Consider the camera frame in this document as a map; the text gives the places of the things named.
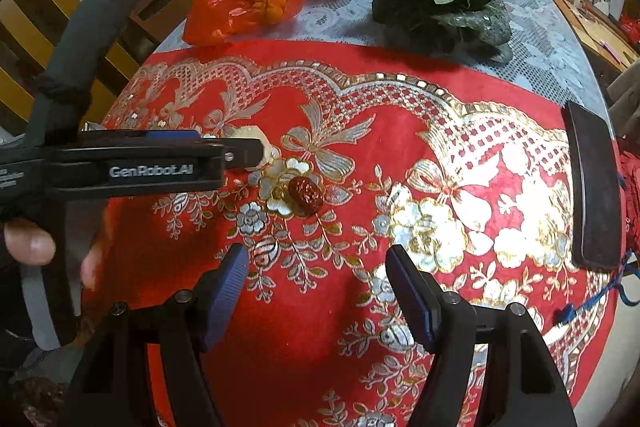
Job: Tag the dark green leafy vegetable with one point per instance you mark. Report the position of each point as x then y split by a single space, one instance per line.
480 28

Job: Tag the white lace tablecloth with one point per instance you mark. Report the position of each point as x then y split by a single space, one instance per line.
546 58

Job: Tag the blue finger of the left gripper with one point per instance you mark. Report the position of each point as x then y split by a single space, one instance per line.
239 153

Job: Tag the black phone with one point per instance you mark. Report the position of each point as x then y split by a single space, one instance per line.
598 222

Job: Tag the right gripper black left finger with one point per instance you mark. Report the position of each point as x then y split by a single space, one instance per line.
216 295

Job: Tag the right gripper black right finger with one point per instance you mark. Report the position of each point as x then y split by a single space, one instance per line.
414 292

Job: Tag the red jujube date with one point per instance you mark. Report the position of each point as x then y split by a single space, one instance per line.
305 194

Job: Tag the red gold embroidered tablecloth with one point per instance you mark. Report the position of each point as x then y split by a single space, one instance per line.
469 173

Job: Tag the person left hand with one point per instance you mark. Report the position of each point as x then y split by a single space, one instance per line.
29 244

